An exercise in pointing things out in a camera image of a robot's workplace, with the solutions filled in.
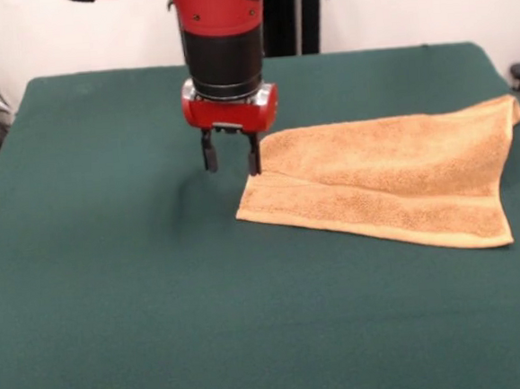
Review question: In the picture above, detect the dark green table cloth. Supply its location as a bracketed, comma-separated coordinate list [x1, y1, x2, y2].
[0, 36, 520, 389]

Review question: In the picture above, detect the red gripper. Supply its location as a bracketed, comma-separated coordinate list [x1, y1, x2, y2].
[178, 71, 286, 183]

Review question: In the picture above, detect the tan terry towel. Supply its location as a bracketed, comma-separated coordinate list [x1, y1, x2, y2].
[227, 93, 520, 269]

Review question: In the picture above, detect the black upright stand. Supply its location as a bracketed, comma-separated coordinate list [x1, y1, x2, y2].
[261, 0, 334, 60]

